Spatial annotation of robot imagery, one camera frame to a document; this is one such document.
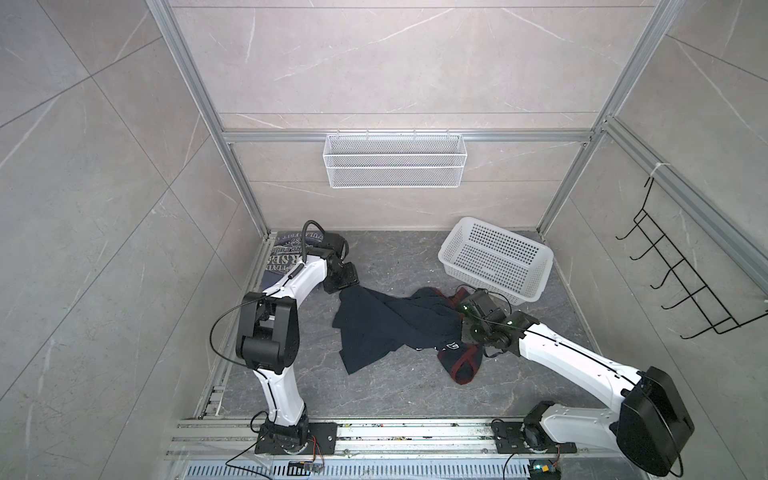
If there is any dark navy tank top pile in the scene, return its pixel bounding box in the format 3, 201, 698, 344
332, 285, 483, 385

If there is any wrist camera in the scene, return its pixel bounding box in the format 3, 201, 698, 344
307, 232, 349, 261
458, 290, 506, 322

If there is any grey slotted cable duct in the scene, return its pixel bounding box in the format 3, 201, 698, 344
181, 459, 532, 479

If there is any blue-grey tank top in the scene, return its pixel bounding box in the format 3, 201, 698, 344
259, 231, 301, 291

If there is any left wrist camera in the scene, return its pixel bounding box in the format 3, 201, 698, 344
307, 232, 349, 261

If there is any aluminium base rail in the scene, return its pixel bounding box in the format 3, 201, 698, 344
165, 415, 621, 460

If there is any white plastic laundry basket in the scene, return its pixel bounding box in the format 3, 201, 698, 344
438, 217, 554, 305

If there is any white wire mesh wall basket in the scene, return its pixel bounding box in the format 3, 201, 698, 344
323, 133, 468, 189

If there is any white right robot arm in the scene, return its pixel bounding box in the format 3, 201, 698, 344
459, 306, 695, 478

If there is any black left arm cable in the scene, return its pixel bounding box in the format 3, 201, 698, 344
299, 219, 328, 265

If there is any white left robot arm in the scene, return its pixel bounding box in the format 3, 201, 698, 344
235, 255, 359, 454

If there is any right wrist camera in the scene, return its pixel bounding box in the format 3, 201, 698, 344
458, 290, 506, 322

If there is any black wire hook rack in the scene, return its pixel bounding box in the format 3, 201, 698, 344
615, 177, 767, 340

